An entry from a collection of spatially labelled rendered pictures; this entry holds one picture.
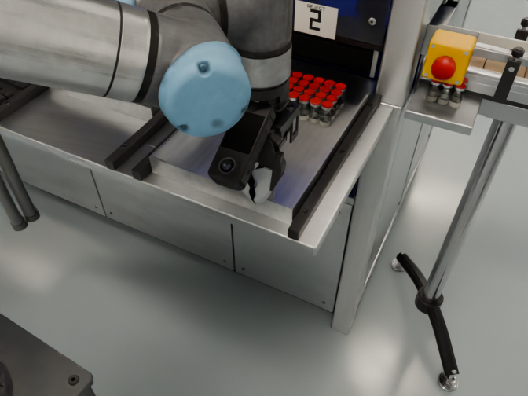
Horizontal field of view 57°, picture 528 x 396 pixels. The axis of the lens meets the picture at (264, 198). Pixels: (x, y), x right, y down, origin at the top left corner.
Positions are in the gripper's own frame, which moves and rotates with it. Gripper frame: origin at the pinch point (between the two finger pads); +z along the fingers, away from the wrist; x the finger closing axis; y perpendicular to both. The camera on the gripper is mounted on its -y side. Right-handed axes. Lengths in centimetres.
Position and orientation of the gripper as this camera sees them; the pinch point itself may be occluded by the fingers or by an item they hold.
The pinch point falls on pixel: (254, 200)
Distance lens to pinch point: 73.1
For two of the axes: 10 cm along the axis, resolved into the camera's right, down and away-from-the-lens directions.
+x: -8.9, -3.2, 3.2
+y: 4.5, -6.3, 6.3
